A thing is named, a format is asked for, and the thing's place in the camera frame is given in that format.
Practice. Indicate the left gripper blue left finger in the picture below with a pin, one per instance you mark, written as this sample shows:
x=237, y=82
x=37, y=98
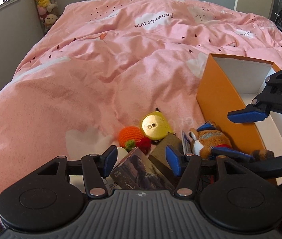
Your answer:
x=109, y=159

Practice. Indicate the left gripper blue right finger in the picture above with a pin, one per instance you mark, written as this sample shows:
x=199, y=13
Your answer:
x=175, y=159

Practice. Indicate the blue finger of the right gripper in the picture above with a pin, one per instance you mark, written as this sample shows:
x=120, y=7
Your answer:
x=249, y=114
x=233, y=154

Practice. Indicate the orange crochet toy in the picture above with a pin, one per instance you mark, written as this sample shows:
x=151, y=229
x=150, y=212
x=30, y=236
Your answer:
x=131, y=137

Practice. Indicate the yellow tape measure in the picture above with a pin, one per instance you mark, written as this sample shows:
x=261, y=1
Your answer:
x=155, y=126

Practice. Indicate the blue card pack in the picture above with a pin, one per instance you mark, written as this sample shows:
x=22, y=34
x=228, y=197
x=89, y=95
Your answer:
x=186, y=143

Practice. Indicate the fox plush toy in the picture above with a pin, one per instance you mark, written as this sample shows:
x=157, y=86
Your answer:
x=207, y=136

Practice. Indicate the dark picture book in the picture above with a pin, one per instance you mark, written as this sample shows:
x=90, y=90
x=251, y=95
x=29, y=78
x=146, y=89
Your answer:
x=136, y=172

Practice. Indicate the orange cardboard box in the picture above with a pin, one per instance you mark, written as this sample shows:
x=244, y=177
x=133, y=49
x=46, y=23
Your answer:
x=219, y=93

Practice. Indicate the pink cloud-print duvet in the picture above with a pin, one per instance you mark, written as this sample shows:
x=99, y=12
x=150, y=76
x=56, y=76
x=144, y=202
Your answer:
x=105, y=64

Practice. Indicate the clear tube of plush toys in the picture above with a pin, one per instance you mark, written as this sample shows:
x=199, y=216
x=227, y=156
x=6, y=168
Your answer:
x=48, y=13

